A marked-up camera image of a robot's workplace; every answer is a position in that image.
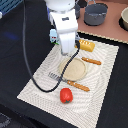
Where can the fork with orange handle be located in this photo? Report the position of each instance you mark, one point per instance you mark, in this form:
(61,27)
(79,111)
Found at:
(74,84)

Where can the round wooden plate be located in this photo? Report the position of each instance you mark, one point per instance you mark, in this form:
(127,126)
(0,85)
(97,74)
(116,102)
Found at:
(76,70)

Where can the blue dish rack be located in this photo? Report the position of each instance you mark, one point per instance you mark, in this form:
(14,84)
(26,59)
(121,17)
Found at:
(8,5)

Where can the red toy pepper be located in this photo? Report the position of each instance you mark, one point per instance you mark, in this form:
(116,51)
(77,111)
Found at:
(66,95)

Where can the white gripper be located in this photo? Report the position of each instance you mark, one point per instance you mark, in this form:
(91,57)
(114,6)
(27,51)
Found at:
(66,26)

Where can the knife with orange handle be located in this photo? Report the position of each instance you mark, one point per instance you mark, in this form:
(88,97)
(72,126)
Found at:
(91,61)

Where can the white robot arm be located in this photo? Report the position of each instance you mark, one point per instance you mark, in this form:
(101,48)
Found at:
(59,6)

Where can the white woven placemat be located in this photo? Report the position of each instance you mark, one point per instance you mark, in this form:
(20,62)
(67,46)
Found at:
(84,110)

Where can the toy bread loaf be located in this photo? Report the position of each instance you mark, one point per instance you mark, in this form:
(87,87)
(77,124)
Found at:
(86,45)

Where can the small grey pot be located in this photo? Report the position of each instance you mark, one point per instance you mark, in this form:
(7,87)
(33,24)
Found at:
(77,11)

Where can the beige bowl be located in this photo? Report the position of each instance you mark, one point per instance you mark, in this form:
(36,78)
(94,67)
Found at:
(124,16)

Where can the light blue cup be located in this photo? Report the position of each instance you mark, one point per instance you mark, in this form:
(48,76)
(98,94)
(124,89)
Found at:
(53,36)

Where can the brown wooden board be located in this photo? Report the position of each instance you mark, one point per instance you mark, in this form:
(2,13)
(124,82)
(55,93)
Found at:
(110,28)

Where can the large grey pot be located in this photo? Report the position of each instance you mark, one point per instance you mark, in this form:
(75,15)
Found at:
(95,13)

